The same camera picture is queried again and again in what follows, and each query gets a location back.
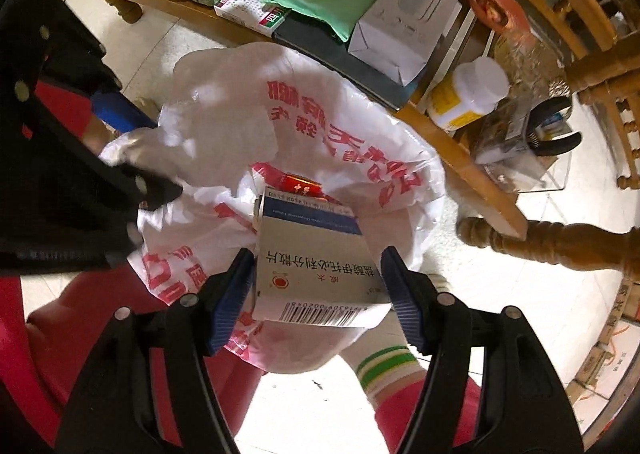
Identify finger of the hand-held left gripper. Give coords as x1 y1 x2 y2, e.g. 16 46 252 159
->
30 0 158 133
0 59 184 277

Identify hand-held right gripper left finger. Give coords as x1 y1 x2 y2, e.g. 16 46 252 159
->
54 248 257 454

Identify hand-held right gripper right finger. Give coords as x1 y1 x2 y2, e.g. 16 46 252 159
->
381 245 586 454

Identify white navy medicine box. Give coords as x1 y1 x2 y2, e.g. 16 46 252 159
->
251 186 393 330

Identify white red-printed plastic bag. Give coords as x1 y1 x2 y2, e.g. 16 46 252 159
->
97 41 446 375

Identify red cigarette pack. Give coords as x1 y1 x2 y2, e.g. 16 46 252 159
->
280 173 326 200

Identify beige slipper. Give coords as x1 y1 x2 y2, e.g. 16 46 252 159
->
425 273 453 294

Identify clear plastic box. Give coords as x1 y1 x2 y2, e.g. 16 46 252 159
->
472 94 573 195

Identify red white flat box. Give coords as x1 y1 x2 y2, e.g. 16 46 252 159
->
214 0 296 39

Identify black notebook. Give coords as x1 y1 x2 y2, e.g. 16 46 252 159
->
272 9 416 110

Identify printed cardboard box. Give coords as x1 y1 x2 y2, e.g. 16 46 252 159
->
567 279 640 410

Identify white pill bottle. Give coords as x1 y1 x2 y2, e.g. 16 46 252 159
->
425 56 511 130

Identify white appliance box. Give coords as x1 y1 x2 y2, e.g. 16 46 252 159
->
347 0 473 87

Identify pink round container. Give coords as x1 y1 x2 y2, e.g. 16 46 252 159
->
465 0 528 35

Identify black handled pliers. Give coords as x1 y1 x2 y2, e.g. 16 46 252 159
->
525 96 583 157

